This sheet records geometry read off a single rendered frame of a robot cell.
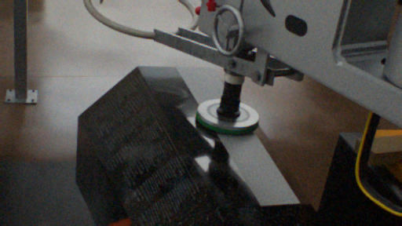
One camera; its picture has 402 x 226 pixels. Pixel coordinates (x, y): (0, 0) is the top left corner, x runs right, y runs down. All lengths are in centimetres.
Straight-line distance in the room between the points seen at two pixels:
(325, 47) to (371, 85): 16
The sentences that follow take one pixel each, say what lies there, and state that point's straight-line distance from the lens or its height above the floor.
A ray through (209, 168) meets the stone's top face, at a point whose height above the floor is 80.
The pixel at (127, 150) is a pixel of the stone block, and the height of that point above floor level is 68.
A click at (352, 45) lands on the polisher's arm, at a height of 125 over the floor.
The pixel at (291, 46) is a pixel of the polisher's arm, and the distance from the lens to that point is 146.
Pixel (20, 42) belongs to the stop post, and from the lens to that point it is 363.
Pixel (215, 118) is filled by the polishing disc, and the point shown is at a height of 84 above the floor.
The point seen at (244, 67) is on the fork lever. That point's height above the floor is 105.
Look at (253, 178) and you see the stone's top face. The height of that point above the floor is 80.
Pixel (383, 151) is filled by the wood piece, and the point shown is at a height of 83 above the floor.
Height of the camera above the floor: 163
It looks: 26 degrees down
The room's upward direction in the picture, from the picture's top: 8 degrees clockwise
